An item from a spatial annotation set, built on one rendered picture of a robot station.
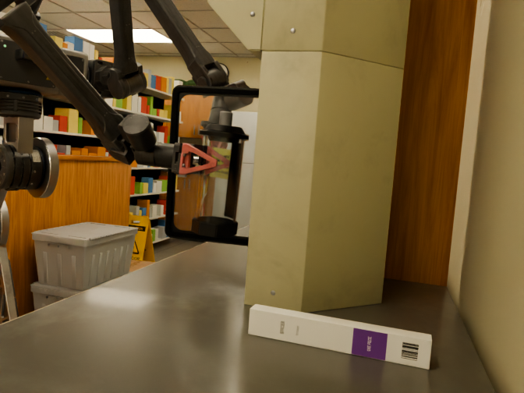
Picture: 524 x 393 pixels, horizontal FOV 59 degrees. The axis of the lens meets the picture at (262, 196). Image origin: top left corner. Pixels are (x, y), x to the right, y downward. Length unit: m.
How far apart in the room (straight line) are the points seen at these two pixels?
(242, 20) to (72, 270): 2.40
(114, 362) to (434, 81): 0.93
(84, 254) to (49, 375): 2.37
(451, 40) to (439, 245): 0.49
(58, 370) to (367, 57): 0.71
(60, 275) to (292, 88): 2.50
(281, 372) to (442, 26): 0.89
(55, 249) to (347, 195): 2.45
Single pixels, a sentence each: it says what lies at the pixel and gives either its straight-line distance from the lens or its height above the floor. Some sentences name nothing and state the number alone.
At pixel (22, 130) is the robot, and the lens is 1.61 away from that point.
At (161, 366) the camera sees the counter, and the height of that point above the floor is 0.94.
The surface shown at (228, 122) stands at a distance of 1.01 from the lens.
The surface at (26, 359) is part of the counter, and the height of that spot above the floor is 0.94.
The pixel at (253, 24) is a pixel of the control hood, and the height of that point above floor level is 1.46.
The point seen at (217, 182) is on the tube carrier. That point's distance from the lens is 0.98.
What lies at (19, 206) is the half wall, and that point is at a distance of 3.22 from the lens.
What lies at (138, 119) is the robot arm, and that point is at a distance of 1.03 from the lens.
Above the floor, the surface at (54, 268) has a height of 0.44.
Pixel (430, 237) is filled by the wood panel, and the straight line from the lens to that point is 1.20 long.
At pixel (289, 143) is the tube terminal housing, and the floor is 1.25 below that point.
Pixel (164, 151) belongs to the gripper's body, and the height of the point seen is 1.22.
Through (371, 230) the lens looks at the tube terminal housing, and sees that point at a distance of 0.93.
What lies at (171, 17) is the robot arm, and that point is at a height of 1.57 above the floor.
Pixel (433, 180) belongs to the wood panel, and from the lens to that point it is 1.19.
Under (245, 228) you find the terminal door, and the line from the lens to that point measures 1.18.
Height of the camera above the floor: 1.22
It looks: 5 degrees down
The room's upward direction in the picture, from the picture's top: 4 degrees clockwise
